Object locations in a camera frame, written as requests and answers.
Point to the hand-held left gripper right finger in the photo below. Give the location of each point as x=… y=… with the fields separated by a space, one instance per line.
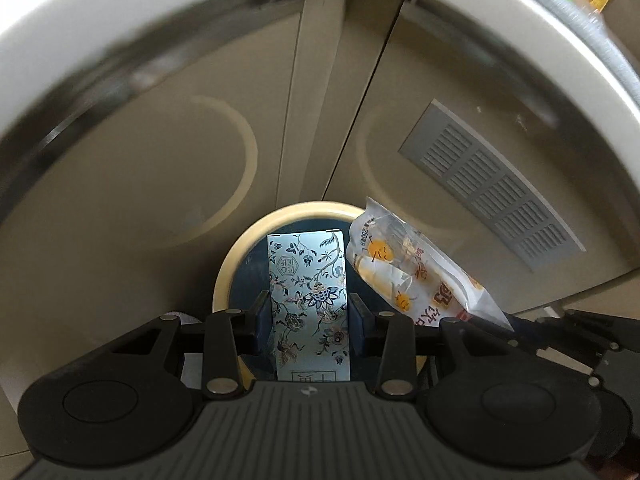
x=359 y=320

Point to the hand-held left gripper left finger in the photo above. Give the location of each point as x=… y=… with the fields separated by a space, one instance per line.
x=260 y=317

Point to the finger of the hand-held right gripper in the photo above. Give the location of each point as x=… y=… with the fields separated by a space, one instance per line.
x=600 y=327
x=565 y=355

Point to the floral print paper box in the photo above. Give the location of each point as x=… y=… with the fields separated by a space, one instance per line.
x=305 y=285

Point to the cream rimmed trash bin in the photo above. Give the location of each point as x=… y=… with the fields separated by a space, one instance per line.
x=235 y=255

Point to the white cartoon print snack bag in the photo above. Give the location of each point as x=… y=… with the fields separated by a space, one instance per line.
x=400 y=260

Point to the person's left leg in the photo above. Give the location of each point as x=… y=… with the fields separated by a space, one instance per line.
x=192 y=367

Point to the grey metal vent grille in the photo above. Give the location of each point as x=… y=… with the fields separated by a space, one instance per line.
x=490 y=185

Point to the beige cabinet door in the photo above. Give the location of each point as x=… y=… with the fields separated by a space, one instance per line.
x=125 y=185
x=450 y=85

